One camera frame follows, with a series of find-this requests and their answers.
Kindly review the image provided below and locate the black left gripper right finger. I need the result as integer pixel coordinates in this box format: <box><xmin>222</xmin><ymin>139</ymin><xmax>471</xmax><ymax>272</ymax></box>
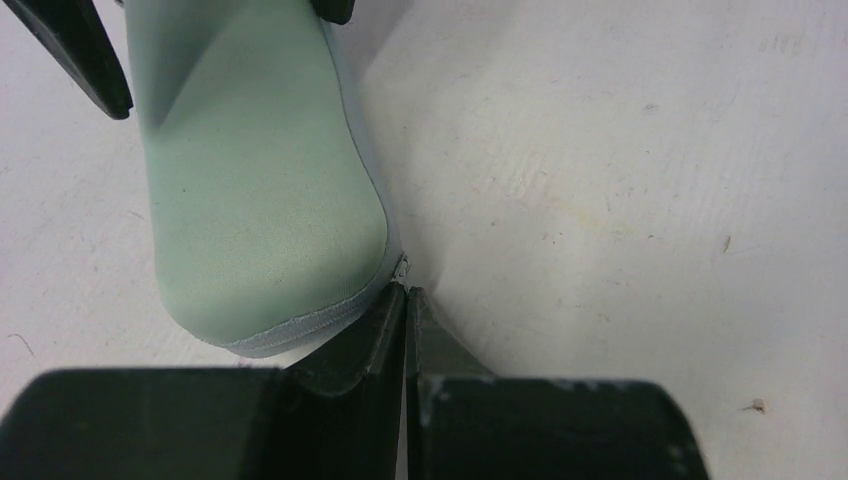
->
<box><xmin>406</xmin><ymin>287</ymin><xmax>708</xmax><ymax>479</ymax></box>

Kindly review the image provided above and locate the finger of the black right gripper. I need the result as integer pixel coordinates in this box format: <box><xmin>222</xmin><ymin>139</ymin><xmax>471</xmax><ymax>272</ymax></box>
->
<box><xmin>310</xmin><ymin>0</ymin><xmax>355</xmax><ymax>25</ymax></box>
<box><xmin>4</xmin><ymin>0</ymin><xmax>133</xmax><ymax>120</ymax></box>

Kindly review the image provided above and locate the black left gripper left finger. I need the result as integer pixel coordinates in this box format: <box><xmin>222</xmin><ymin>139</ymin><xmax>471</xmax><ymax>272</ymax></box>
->
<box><xmin>1</xmin><ymin>283</ymin><xmax>406</xmax><ymax>479</ymax></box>

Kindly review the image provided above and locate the mint green umbrella case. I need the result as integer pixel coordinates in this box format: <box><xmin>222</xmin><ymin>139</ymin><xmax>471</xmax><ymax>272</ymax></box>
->
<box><xmin>124</xmin><ymin>1</ymin><xmax>403</xmax><ymax>358</ymax></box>

